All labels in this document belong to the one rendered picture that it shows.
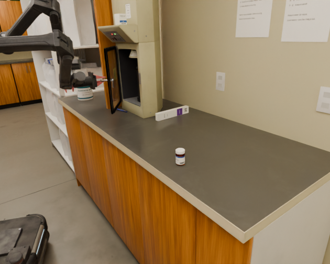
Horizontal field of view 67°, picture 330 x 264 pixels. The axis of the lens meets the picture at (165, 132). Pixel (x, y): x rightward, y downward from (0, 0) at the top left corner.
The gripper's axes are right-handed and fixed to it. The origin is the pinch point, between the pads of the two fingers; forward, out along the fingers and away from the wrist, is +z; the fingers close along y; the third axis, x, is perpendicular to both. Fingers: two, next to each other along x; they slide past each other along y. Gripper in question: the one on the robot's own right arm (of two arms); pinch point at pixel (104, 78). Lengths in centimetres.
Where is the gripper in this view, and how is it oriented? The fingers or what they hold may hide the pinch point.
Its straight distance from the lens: 167.4
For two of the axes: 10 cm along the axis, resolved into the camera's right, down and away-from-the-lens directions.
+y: -0.4, -9.3, -3.7
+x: -5.7, -2.9, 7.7
